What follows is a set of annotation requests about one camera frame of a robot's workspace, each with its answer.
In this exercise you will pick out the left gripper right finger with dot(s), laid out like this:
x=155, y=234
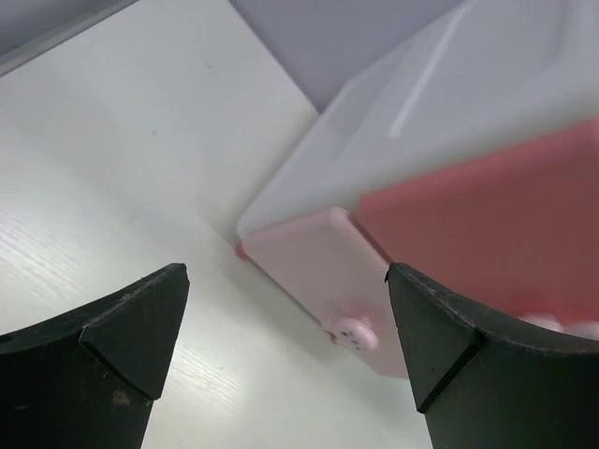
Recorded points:
x=484, y=379

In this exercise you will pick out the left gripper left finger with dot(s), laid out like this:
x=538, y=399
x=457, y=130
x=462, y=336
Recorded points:
x=88, y=378

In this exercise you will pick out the light pink drawer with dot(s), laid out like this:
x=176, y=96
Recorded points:
x=325, y=262

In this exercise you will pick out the white shoe cabinet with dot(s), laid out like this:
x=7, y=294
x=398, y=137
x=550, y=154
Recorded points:
x=486, y=75

